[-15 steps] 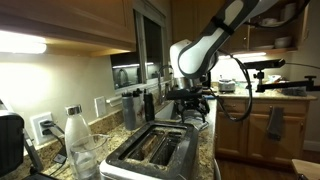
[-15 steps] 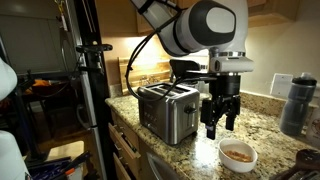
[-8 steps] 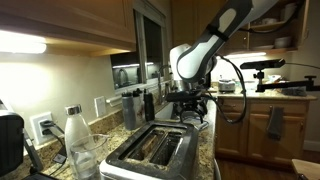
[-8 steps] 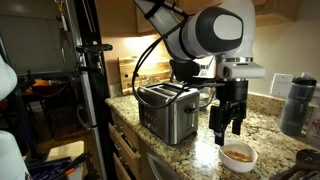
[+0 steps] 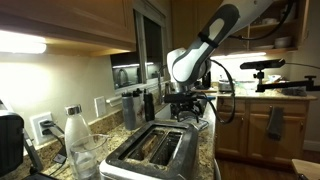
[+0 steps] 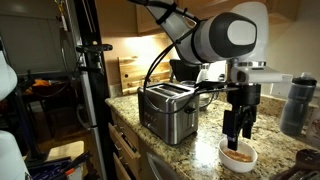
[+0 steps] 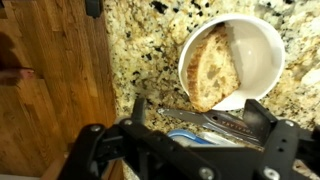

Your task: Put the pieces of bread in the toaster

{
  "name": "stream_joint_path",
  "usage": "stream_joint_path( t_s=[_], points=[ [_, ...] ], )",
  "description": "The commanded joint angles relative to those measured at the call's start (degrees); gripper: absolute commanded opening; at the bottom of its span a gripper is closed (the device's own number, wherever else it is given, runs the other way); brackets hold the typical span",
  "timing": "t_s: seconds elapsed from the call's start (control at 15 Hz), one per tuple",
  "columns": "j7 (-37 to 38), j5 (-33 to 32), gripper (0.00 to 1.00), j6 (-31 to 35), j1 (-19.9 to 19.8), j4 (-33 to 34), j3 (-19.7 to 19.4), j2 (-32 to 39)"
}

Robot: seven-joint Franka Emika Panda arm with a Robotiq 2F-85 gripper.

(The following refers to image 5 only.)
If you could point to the wooden stool top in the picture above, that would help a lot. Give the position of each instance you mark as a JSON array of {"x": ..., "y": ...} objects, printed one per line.
[{"x": 306, "y": 168}]

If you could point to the kitchen window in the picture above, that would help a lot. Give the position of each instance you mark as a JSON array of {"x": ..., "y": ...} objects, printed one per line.
[{"x": 128, "y": 50}]

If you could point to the white cylindrical roll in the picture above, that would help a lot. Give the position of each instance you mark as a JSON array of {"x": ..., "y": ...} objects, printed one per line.
[{"x": 113, "y": 101}]

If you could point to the stainless steel sink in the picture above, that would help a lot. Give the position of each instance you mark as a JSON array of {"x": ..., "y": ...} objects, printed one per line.
[{"x": 163, "y": 113}]

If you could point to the tall black bottle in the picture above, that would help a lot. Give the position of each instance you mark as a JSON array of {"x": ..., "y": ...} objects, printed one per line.
[{"x": 206, "y": 80}]

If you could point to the white switch plate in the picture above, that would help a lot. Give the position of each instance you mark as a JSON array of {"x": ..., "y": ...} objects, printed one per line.
[{"x": 100, "y": 106}]

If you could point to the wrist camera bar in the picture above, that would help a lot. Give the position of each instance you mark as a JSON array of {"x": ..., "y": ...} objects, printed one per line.
[{"x": 181, "y": 98}]

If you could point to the white stacked cups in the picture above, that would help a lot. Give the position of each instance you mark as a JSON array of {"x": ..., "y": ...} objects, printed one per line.
[{"x": 290, "y": 13}]

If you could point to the brown bread piece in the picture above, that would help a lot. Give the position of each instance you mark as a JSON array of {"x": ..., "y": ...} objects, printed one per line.
[{"x": 150, "y": 143}]

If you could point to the white printed sports bottle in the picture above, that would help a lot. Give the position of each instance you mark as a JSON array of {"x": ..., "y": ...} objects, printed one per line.
[{"x": 139, "y": 110}]

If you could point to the clear glass bottle silver cap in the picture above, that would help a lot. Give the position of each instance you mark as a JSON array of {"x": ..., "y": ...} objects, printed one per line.
[{"x": 76, "y": 126}]

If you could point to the white wall outlet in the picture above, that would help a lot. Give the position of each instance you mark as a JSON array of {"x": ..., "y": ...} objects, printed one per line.
[{"x": 35, "y": 133}]

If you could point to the stainless steel toaster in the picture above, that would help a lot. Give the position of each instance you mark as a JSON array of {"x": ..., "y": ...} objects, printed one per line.
[{"x": 190, "y": 150}]

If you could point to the black exterior camera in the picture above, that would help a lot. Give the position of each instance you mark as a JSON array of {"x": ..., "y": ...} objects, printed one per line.
[{"x": 263, "y": 64}]

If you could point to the dark hanging towel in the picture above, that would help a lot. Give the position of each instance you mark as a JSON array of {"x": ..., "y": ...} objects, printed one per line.
[{"x": 275, "y": 123}]

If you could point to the dark folded cloth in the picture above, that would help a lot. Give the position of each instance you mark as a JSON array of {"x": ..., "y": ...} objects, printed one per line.
[{"x": 293, "y": 91}]

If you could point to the clear drinking glass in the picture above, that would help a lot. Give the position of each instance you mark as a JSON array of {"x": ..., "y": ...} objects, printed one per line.
[{"x": 90, "y": 160}]

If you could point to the distant under-cabinet light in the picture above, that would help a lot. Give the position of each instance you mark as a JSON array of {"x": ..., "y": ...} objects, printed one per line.
[{"x": 240, "y": 55}]

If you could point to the open wooden shelf cabinet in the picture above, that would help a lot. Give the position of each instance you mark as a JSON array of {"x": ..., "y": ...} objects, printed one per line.
[{"x": 301, "y": 36}]

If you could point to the wooden base cabinet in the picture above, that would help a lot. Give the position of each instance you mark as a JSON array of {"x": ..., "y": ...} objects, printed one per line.
[{"x": 293, "y": 133}]

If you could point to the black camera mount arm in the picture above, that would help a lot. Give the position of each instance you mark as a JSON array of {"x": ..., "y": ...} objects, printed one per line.
[{"x": 286, "y": 85}]

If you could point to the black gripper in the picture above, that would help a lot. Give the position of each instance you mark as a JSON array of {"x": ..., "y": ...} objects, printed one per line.
[{"x": 186, "y": 106}]

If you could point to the small grey appliance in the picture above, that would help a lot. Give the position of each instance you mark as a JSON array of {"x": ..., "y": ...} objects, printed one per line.
[{"x": 225, "y": 86}]

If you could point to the chrome kitchen faucet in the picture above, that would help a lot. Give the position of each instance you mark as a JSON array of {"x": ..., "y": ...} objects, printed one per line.
[{"x": 160, "y": 86}]

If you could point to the under-cabinet light strip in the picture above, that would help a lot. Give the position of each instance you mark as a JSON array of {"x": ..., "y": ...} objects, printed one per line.
[{"x": 20, "y": 43}]

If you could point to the white stacked bowls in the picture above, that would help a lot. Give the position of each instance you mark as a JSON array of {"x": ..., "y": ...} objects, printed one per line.
[{"x": 282, "y": 41}]

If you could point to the white stacked plates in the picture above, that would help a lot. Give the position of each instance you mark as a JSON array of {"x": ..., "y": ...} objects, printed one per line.
[{"x": 263, "y": 47}]

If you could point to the grey sports bottle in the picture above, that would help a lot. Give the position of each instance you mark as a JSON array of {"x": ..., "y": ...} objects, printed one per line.
[{"x": 128, "y": 113}]

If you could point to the wooden board by sink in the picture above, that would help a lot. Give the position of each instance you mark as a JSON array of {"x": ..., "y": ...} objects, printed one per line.
[{"x": 208, "y": 90}]

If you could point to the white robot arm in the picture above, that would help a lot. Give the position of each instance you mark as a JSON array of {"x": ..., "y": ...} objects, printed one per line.
[{"x": 190, "y": 66}]

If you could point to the clear plastic container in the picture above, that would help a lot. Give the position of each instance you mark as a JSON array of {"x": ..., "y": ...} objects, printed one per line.
[{"x": 248, "y": 86}]

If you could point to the black coffee maker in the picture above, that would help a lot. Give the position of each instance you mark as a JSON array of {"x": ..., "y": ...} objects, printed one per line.
[{"x": 10, "y": 143}]

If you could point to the black sports bottle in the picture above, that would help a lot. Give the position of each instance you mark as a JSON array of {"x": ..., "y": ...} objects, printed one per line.
[{"x": 149, "y": 106}]

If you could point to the small white cup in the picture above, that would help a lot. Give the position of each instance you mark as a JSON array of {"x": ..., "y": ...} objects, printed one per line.
[{"x": 269, "y": 21}]

